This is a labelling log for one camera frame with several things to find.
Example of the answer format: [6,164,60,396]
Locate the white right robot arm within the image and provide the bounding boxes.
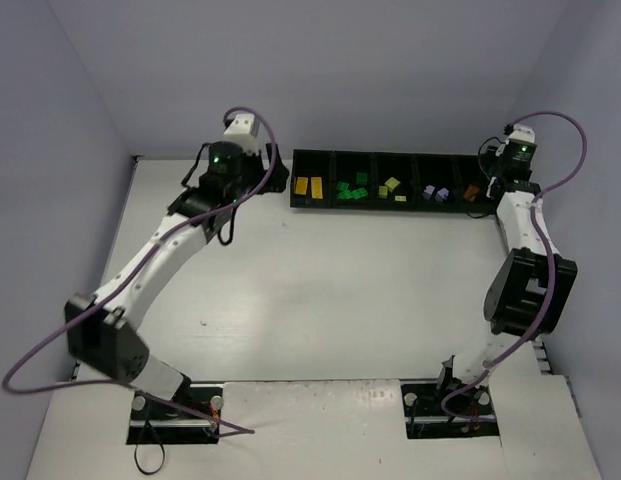
[482,139,578,374]

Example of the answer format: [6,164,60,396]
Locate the base mount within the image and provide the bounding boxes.
[400,380,500,440]
[126,383,223,445]

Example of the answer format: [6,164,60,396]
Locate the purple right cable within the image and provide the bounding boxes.
[439,110,589,424]

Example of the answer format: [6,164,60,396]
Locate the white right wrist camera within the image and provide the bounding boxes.
[502,123,536,152]

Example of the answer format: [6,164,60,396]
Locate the purple lego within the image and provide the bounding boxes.
[434,188,450,203]
[422,185,436,201]

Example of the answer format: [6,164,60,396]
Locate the yellow curved lego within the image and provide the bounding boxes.
[293,177,309,196]

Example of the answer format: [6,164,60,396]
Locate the purple cable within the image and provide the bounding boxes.
[0,105,280,440]
[439,110,589,424]

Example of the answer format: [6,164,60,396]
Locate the dark green lego brick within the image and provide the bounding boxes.
[352,188,368,199]

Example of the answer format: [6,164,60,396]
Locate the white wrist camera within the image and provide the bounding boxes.
[222,113,260,155]
[502,123,536,152]

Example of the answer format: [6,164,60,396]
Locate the right base mount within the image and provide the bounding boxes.
[400,380,500,440]

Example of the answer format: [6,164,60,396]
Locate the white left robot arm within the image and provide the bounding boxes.
[64,141,289,402]

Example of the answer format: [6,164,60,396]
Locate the green lego in tray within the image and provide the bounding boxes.
[337,190,353,201]

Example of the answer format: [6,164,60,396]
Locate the left base mount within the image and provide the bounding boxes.
[126,383,223,445]

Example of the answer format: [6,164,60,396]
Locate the yellow long lego brick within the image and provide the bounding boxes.
[310,177,324,200]

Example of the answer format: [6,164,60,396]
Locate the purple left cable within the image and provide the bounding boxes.
[0,105,280,440]

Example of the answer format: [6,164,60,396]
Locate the black compartment tray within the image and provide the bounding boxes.
[289,150,495,218]

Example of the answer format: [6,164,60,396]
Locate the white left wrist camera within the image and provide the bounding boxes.
[222,113,260,155]

